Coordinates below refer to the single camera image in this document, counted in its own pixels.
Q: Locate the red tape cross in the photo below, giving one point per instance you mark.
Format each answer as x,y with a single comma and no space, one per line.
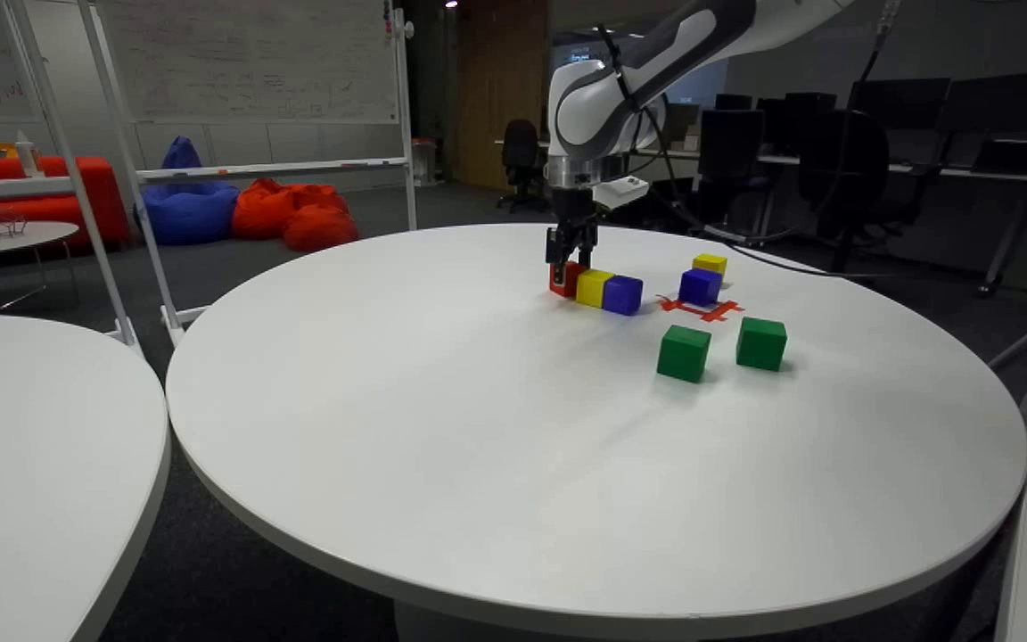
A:
714,313

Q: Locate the blue bean bag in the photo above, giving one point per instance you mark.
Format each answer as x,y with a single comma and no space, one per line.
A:
185,212

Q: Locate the yellow cube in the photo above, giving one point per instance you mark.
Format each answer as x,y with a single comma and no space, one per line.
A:
594,291
712,262

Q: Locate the white round side table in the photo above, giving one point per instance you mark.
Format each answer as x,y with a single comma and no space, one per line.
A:
25,474

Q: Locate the light grey wrist camera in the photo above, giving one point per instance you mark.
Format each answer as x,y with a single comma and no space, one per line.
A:
620,190

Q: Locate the red cube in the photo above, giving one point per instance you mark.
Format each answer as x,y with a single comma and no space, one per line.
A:
568,285

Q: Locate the blue cube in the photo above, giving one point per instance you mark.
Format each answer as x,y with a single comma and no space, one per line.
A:
701,285
620,297

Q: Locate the grey desk with metal legs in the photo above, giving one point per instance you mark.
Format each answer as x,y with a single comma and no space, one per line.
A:
987,175

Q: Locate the black partition screen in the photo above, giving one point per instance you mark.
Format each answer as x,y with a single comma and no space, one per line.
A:
1015,107

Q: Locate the brown wooden pillar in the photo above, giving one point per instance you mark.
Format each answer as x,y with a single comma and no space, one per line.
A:
501,83

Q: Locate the green cube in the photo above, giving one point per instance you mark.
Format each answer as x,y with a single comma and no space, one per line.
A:
682,355
759,345

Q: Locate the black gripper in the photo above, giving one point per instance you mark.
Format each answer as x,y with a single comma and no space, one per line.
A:
576,212

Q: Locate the small round white table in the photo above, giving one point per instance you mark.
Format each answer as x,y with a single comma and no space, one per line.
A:
16,237

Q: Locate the orange bean bag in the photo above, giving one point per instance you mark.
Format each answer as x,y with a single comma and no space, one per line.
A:
322,221
262,212

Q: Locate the clear plastic bottle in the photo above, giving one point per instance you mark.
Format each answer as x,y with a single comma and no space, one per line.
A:
25,156

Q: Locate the red sofa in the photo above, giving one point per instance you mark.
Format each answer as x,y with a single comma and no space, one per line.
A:
108,202

